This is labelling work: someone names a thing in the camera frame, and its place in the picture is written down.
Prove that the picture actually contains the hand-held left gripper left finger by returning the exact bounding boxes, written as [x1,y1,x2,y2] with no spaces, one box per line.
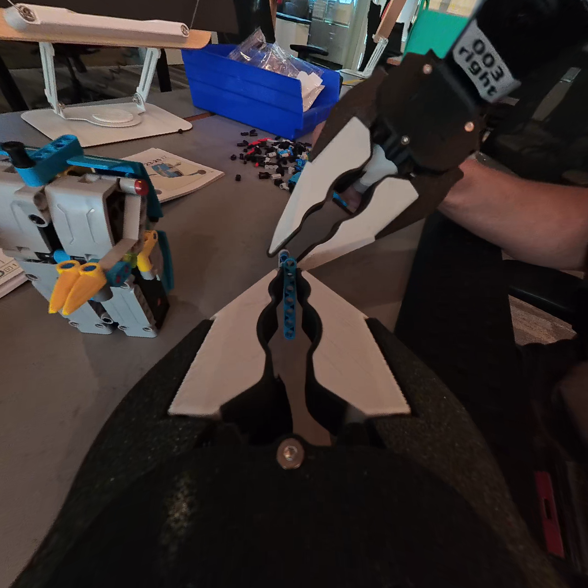
[168,269,285,419]

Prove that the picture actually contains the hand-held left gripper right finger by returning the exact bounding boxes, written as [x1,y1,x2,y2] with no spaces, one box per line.
[298,270,412,423]

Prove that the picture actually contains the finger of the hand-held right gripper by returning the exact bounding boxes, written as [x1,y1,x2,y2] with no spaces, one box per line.
[298,176,420,271]
[268,119,374,258]

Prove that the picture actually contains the pile of toy brick parts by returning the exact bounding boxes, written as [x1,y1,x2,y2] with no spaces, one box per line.
[230,131,323,191]

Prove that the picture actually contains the blue brick beam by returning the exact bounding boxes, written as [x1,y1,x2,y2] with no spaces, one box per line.
[282,258,299,341]

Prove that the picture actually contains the toy brick robot model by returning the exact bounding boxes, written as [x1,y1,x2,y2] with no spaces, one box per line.
[0,135,174,339]

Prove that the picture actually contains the person's right forearm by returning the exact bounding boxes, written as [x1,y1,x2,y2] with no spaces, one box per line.
[439,158,588,272]

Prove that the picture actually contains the wooden chair with black arc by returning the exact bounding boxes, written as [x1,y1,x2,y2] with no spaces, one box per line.
[342,0,407,85]

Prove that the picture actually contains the teal storage bin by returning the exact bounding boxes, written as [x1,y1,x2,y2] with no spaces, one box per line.
[402,0,483,58]

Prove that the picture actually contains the blue storage bin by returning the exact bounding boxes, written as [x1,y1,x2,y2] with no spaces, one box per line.
[181,43,343,141]

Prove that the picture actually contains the clear plastic bags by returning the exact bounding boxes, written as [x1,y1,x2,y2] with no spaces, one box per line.
[228,28,325,111]

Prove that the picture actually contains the instruction booklet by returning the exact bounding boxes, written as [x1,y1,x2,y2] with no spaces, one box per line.
[0,148,226,299]

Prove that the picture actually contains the white tablet stand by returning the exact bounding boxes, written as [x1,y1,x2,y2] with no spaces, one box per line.
[0,2,212,149]

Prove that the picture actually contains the red card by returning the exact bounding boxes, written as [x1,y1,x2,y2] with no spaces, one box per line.
[534,471,566,559]

